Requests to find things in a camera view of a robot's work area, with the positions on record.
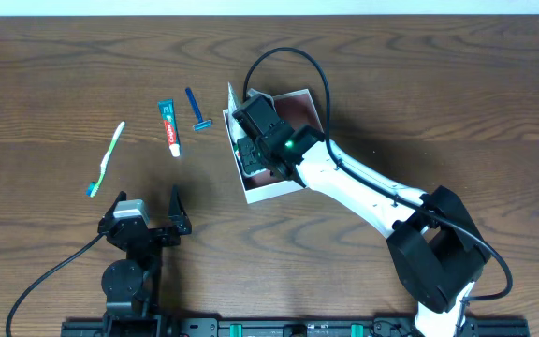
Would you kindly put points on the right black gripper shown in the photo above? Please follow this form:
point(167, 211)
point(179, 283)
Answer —
point(246, 153)

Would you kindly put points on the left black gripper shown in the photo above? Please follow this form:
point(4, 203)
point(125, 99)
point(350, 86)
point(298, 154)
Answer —
point(155, 235)

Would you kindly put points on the white Pantene tube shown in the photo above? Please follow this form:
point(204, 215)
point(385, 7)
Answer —
point(235, 130)

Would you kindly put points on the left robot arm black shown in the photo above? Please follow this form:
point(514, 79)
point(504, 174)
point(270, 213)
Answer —
point(131, 284)

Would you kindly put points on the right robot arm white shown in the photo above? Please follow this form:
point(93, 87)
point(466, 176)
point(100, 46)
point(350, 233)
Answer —
point(437, 251)

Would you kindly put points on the white box pink interior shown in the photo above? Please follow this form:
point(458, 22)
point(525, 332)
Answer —
point(298, 109)

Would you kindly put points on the green white toothbrush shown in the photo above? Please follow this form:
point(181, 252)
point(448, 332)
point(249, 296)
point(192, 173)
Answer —
point(94, 186)

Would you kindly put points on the blue disposable razor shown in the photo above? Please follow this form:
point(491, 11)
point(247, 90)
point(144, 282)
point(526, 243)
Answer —
point(201, 122)

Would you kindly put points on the Colgate toothpaste tube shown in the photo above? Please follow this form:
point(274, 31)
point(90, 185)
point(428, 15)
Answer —
point(166, 108)

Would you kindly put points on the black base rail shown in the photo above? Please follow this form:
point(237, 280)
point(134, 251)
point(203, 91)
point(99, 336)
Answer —
point(210, 327)

